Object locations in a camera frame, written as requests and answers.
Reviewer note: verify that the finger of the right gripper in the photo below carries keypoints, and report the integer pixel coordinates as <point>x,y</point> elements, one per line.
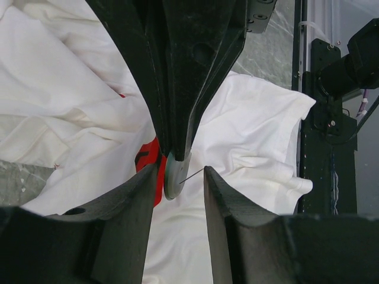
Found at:
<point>139,31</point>

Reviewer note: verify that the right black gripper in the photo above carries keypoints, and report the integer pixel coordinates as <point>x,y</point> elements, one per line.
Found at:
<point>196,31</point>

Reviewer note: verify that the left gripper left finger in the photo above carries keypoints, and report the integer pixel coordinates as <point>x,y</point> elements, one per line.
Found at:
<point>102,241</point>

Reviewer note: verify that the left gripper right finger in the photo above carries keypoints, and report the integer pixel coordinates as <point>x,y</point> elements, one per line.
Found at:
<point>249,244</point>

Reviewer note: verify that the green round brooch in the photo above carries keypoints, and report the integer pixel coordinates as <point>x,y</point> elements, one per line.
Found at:
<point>175,176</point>

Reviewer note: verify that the white Coca-Cola t-shirt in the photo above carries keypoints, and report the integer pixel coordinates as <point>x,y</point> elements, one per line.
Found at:
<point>70,103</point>

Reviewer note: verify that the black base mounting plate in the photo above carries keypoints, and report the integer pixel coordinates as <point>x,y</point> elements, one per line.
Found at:
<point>326,153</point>

